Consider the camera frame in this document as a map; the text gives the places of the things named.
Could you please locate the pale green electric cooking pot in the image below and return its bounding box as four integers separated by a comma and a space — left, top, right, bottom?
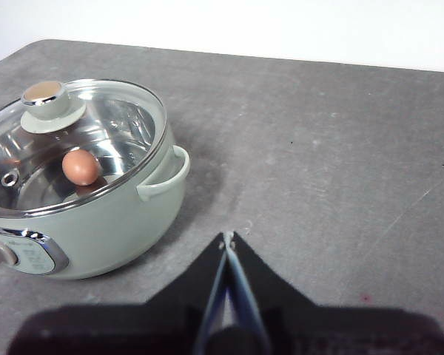
0, 78, 191, 280

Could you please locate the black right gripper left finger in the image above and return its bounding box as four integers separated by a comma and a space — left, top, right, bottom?
142, 232, 229, 355

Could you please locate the brown egg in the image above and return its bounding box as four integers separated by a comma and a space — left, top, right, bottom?
61, 149, 101, 186

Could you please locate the glass lid with green knob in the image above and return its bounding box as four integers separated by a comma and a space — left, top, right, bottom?
0, 78, 169, 220

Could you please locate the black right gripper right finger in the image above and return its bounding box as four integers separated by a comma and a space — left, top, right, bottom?
228, 231, 320, 355

